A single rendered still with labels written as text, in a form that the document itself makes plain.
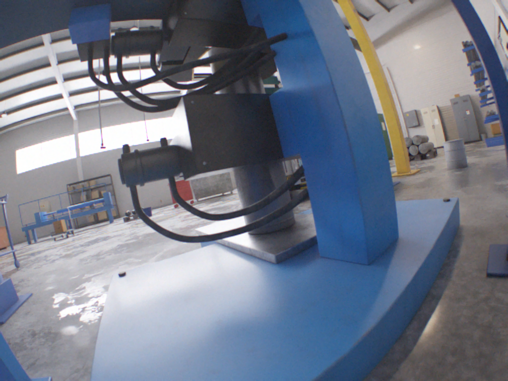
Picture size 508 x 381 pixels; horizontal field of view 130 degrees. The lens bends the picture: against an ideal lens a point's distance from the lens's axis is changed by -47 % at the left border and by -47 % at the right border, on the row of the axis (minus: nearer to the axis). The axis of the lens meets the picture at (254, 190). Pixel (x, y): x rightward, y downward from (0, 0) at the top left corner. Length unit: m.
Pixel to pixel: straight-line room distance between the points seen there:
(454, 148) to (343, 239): 2.53
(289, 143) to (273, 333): 0.46
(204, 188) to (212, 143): 8.23
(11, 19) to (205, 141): 0.78
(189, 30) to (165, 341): 0.82
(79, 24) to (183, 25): 0.33
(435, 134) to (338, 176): 10.33
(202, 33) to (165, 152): 0.42
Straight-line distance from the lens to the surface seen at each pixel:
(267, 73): 1.25
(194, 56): 0.97
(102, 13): 0.81
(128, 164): 0.67
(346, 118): 0.50
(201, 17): 0.76
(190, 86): 0.78
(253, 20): 0.81
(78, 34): 0.83
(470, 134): 10.60
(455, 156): 2.97
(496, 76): 0.71
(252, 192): 0.86
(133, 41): 0.87
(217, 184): 8.91
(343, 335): 0.36
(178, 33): 0.79
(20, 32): 0.95
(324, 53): 0.55
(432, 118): 10.79
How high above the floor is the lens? 0.37
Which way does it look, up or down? 3 degrees down
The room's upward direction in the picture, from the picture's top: 13 degrees counter-clockwise
